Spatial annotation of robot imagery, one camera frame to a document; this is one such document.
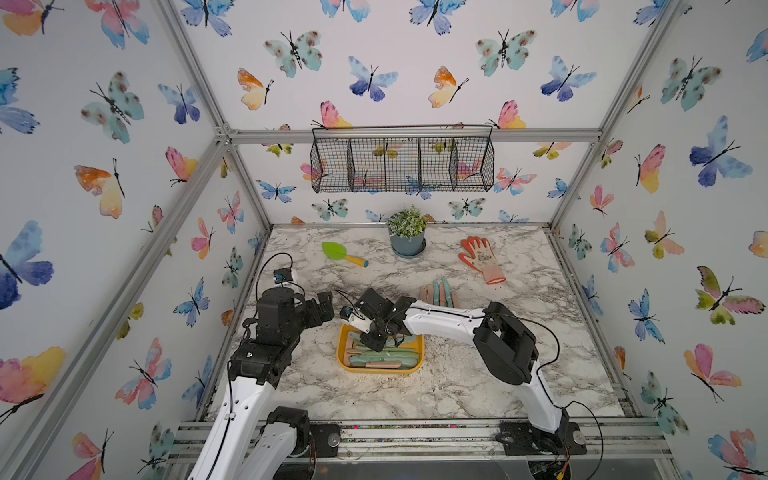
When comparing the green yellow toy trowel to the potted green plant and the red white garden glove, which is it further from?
the red white garden glove

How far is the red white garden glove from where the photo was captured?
106cm

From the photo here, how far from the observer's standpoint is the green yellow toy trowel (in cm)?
111

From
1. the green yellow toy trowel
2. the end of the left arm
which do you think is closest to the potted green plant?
the green yellow toy trowel

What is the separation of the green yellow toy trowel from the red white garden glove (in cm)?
37
